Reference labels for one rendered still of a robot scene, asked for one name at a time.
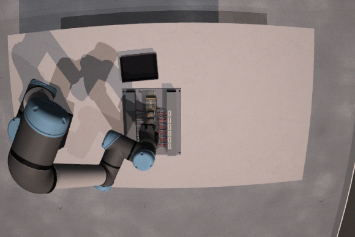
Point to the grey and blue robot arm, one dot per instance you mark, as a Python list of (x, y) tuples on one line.
[(37, 132)]

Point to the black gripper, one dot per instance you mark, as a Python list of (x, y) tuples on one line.
[(147, 132)]

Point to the grey relay panel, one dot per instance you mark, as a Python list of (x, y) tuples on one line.
[(166, 104)]

